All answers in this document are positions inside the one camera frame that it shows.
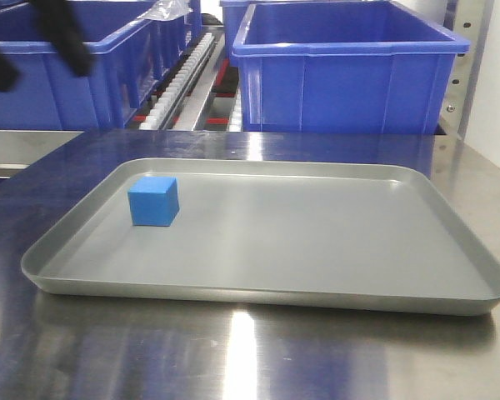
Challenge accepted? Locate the perforated metal shelf upright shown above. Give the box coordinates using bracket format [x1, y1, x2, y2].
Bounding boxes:
[439, 0, 494, 138]

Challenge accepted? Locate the blue plastic bin left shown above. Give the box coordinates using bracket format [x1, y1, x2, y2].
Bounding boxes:
[0, 1, 202, 130]

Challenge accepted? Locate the blue plastic bin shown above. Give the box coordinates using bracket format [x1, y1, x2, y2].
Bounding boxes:
[0, 1, 202, 130]
[232, 1, 470, 134]

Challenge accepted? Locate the clear plastic bag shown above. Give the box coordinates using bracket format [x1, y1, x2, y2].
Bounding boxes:
[140, 0, 193, 22]

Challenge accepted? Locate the blue bin rear right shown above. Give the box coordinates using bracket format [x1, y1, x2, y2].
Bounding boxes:
[220, 1, 274, 71]

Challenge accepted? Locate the blue foam cube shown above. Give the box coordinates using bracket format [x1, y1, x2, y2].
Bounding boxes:
[127, 177, 179, 227]

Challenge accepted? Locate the blue plastic bin right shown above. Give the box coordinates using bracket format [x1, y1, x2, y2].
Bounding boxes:
[232, 1, 470, 134]

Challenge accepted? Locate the grey metal tray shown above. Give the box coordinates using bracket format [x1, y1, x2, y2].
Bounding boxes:
[21, 158, 500, 316]

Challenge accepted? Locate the white roller conveyor rail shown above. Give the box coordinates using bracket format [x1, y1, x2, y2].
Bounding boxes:
[138, 32, 215, 130]

